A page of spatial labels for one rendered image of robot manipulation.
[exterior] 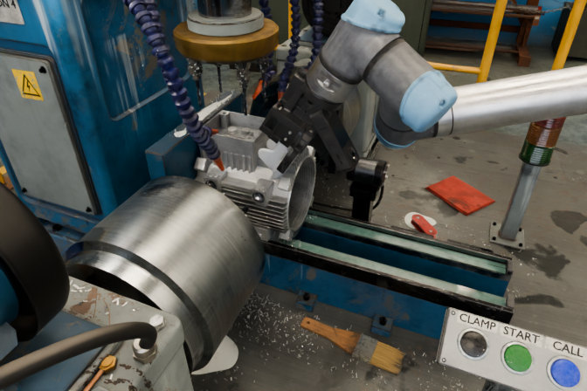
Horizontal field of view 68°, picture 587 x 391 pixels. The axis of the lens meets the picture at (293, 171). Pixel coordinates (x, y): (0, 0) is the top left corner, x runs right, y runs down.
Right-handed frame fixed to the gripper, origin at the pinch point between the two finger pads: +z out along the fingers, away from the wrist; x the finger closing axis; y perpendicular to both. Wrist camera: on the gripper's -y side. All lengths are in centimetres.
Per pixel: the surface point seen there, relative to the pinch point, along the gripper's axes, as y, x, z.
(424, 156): -33, -68, 14
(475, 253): -40.5, -12.2, -4.2
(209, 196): 6.0, 17.7, -4.0
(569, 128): -150, -290, 39
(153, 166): 19.1, 9.1, 8.2
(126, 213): 13.3, 25.8, -0.3
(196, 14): 27.1, -3.2, -15.0
